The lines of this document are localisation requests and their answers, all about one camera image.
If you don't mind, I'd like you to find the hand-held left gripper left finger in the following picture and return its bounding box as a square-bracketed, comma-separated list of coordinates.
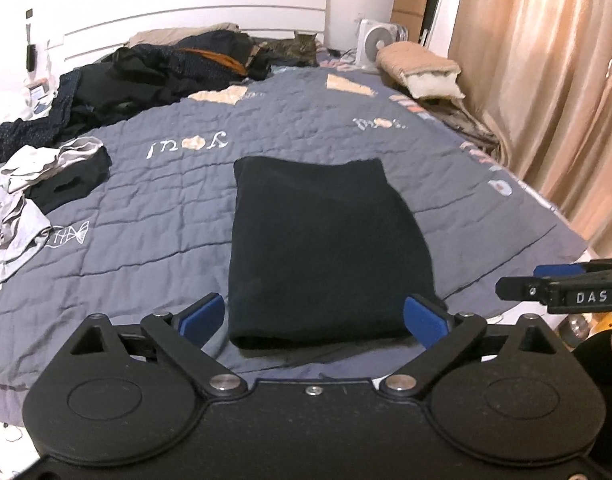
[68, 292, 249, 398]

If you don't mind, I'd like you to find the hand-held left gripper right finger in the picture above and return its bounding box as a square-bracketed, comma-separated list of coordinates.
[381, 294, 564, 400]

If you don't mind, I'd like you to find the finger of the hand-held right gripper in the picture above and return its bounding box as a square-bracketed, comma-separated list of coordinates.
[496, 262, 587, 303]

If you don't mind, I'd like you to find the black sweatshirt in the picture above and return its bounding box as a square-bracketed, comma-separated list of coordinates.
[228, 156, 437, 351]

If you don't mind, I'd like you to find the pile of dark clothes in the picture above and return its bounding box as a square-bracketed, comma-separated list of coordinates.
[78, 30, 274, 126]

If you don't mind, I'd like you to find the grey quilted fish-print bedspread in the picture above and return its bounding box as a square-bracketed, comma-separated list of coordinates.
[0, 65, 589, 411]

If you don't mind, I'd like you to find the olive brown cloth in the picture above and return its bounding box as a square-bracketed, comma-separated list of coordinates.
[418, 97, 502, 163]

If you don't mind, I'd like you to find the small black garment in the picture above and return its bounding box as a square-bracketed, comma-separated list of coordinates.
[24, 147, 112, 215]

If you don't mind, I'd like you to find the beige curtain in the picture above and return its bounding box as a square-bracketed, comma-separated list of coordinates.
[448, 0, 612, 261]

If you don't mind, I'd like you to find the light grey garment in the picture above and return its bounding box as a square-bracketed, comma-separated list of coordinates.
[0, 162, 54, 296]

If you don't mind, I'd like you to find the white garment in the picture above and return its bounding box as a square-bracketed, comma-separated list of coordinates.
[0, 137, 106, 196]

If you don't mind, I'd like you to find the beige quilted cushion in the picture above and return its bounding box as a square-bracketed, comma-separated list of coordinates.
[376, 42, 464, 101]

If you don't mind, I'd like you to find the navy dotted garment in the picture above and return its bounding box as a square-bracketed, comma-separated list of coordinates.
[0, 67, 86, 171]

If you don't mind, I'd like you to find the white desk fan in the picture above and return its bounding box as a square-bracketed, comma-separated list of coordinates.
[356, 18, 409, 71]

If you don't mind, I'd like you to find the tabby cat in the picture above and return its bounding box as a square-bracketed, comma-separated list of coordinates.
[266, 31, 321, 68]

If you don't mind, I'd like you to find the beige cloth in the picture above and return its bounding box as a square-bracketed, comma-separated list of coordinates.
[128, 22, 251, 48]

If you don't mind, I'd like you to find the white hoodie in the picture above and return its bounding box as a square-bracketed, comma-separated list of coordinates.
[0, 92, 36, 126]

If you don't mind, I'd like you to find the white headboard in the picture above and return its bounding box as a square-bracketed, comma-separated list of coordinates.
[46, 0, 331, 68]

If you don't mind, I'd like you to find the orange strap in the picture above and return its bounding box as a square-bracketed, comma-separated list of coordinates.
[178, 47, 249, 76]

